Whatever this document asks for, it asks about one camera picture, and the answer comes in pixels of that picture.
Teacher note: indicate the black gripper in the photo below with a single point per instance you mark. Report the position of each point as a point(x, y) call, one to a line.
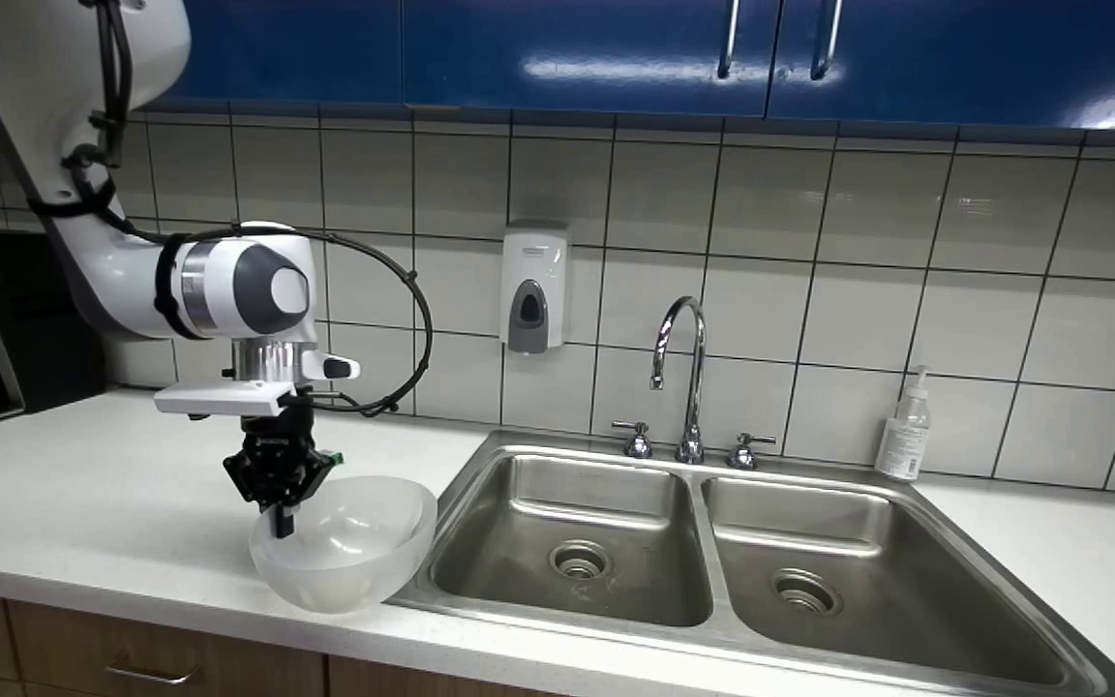
point(282, 423)

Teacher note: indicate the translucent white plastic bowl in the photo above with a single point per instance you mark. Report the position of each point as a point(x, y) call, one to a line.
point(358, 549)

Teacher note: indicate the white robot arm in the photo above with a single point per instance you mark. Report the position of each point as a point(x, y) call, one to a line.
point(78, 79)

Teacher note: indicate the round sink drain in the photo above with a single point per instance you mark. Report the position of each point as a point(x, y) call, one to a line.
point(807, 593)
point(578, 559)

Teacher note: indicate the stainless steel double sink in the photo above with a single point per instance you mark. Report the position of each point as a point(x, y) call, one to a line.
point(763, 583)

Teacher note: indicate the black countertop appliance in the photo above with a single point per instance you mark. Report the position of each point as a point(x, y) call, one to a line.
point(60, 324)

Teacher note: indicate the chrome gooseneck faucet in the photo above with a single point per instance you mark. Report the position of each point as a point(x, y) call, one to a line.
point(690, 372)

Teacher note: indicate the blue upper cabinet door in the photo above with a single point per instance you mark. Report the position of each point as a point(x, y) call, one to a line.
point(997, 60)
point(301, 52)
point(584, 52)

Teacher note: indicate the clear pump soap bottle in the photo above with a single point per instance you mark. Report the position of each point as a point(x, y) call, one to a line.
point(904, 433)

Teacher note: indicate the white wall soap dispenser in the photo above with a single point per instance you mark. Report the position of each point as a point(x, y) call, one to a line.
point(534, 294)

